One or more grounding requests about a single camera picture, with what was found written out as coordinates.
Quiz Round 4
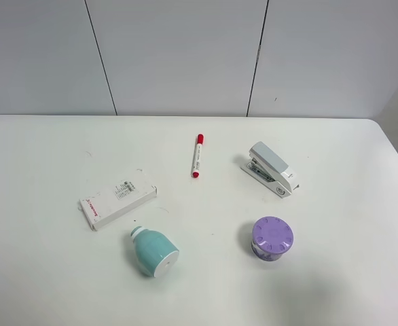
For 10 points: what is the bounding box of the teal pencil sharpener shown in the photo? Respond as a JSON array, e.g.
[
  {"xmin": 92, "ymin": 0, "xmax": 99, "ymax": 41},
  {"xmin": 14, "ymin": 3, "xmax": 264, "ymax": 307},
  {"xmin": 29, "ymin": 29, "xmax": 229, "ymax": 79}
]
[{"xmin": 130, "ymin": 226, "xmax": 179, "ymax": 278}]

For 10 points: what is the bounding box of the white grey stapler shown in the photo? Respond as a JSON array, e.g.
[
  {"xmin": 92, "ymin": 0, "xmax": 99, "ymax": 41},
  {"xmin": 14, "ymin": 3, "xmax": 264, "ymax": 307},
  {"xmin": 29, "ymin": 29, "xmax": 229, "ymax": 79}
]
[{"xmin": 240, "ymin": 141, "xmax": 300, "ymax": 198}]

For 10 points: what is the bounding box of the red white marker pen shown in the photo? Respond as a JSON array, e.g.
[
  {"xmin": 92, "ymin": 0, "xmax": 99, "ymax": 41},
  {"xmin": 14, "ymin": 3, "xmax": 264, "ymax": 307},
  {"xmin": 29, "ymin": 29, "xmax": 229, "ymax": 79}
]
[{"xmin": 192, "ymin": 134, "xmax": 204, "ymax": 179}]

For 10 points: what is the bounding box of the purple lidded round jar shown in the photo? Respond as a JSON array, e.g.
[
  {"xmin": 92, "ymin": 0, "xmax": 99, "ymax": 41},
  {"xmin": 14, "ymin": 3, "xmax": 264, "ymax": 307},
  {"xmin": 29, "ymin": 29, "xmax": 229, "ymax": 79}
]
[{"xmin": 251, "ymin": 216, "xmax": 294, "ymax": 261}]

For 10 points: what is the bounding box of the white cardboard box red text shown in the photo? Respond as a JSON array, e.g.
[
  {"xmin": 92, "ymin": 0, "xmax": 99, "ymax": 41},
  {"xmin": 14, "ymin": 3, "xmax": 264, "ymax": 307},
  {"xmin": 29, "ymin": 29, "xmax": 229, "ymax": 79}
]
[{"xmin": 79, "ymin": 169, "xmax": 158, "ymax": 232}]

